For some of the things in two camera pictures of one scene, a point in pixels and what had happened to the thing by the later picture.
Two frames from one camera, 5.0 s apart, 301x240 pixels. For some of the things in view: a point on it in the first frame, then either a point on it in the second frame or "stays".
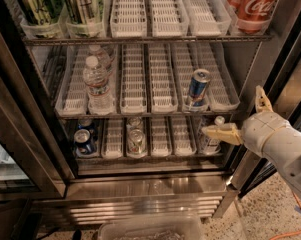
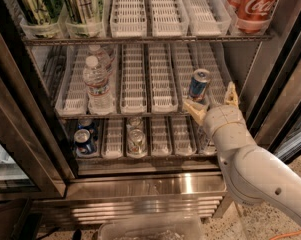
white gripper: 259,129 -> 222,116
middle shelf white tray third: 133,81 stays
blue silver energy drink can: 198,85 stays
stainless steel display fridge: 99,95 stays
